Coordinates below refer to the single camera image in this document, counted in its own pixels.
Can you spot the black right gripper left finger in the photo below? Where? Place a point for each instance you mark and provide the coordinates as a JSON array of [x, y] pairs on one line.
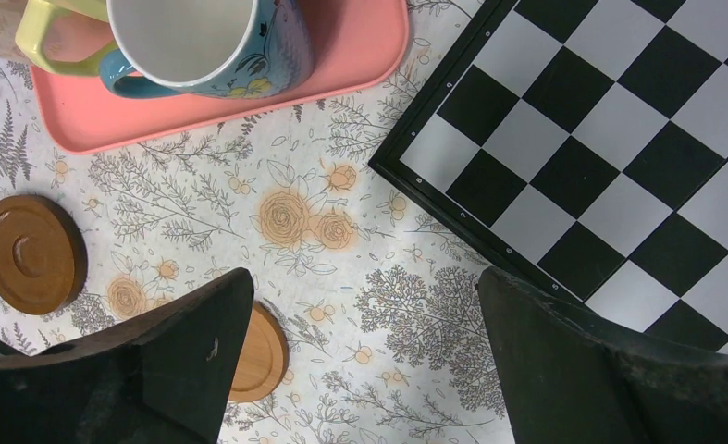
[[160, 377]]

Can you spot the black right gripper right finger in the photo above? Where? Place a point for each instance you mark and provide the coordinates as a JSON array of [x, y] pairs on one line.
[[571, 376]]

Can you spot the light wooden coaster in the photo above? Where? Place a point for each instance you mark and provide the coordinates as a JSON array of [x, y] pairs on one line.
[[264, 358]]

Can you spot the dark brown wooden coaster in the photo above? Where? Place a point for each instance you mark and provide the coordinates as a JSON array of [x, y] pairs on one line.
[[43, 258]]

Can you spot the black white chessboard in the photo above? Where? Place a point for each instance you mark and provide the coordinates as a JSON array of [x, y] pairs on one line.
[[584, 145]]

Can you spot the pink plastic tray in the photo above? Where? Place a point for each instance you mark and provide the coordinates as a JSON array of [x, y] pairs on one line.
[[357, 45]]

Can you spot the blue floral mug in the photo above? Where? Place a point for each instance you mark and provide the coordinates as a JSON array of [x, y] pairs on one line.
[[223, 49]]

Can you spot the yellow mug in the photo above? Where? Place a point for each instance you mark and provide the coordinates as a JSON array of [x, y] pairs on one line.
[[66, 37]]

